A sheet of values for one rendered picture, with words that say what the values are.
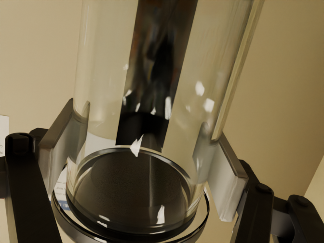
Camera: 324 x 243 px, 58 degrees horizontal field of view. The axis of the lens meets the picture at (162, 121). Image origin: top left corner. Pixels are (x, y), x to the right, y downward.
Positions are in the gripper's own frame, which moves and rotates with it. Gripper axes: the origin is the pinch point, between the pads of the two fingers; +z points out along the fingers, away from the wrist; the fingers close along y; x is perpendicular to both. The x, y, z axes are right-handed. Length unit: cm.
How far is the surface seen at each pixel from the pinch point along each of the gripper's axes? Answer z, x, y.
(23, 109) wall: 57, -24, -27
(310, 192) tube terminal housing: 23.7, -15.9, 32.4
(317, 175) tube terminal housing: 23.8, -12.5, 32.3
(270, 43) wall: 56, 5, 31
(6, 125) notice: 57, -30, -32
